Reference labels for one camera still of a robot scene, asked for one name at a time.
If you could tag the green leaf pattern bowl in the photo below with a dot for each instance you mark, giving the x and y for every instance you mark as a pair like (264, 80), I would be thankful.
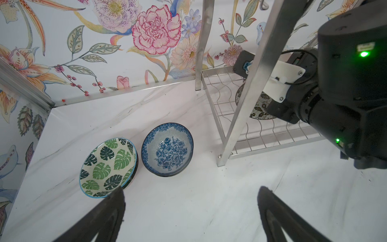
(110, 165)

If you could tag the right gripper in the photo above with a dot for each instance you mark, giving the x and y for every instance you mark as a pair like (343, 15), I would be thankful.
(289, 82)

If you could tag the blue floral bowl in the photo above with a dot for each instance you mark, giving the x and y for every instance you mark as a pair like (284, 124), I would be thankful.
(167, 150)

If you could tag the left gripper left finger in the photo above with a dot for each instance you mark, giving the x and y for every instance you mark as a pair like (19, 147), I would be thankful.
(102, 223)

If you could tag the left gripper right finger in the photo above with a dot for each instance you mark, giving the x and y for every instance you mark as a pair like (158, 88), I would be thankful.
(279, 219)

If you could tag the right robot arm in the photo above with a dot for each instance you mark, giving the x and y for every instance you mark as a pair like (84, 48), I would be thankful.
(338, 88)

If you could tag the red pattern bowl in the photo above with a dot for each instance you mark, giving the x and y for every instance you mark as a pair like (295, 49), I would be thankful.
(259, 112)

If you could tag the steel two-tier dish rack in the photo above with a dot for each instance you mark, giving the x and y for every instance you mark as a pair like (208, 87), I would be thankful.
(257, 90)

